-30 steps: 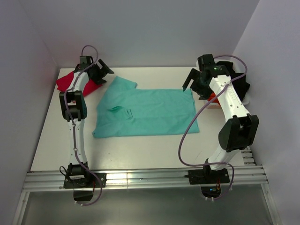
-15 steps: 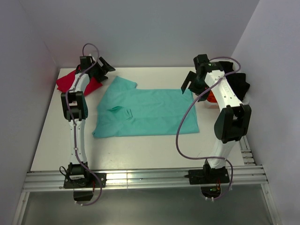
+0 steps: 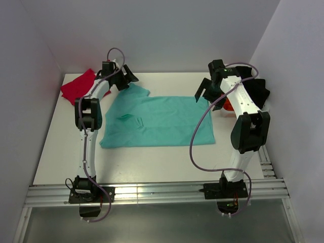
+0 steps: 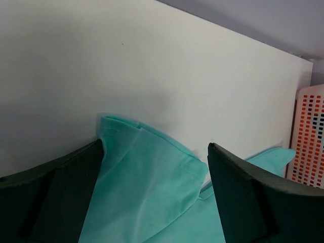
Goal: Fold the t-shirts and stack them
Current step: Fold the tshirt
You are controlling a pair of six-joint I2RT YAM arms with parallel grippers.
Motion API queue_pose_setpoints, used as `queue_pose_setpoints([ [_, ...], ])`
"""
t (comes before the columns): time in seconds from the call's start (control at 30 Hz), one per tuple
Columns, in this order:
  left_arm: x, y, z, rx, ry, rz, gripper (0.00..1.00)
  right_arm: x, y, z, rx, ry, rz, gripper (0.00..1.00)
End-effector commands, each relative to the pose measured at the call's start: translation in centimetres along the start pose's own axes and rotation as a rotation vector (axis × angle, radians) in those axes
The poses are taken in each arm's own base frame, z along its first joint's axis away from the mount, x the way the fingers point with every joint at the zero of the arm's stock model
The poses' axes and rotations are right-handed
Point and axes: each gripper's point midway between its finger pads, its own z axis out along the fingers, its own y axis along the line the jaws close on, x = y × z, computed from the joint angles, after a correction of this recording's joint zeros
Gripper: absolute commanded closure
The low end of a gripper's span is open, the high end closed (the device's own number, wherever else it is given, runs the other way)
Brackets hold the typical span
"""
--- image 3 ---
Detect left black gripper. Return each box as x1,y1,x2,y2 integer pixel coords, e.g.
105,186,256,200
111,66,138,92

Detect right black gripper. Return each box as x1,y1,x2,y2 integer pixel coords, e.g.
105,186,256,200
195,77,228,111

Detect teal t-shirt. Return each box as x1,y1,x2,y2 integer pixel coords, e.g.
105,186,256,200
100,84,215,149

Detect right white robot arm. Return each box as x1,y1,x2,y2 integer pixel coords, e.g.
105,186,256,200
194,59,270,197

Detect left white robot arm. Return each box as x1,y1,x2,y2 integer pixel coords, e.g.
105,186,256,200
73,60,138,202

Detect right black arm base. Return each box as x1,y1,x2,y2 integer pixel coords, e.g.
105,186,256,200
198,183,248,215

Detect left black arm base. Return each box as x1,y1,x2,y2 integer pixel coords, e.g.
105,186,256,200
68,190,109,218

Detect orange t-shirt in basket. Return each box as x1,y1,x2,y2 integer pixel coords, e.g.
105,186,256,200
220,97,234,111

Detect black t-shirt in basket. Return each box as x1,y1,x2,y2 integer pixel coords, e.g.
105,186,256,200
235,66,270,109

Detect folded red t-shirt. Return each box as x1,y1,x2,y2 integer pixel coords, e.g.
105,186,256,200
60,69,96,106

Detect white plastic basket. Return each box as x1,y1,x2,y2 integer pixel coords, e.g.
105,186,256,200
213,62,266,117

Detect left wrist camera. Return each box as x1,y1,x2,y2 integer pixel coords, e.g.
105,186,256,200
107,59,120,68

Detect aluminium mounting rail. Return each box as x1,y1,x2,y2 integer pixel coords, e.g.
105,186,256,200
23,146,290,208

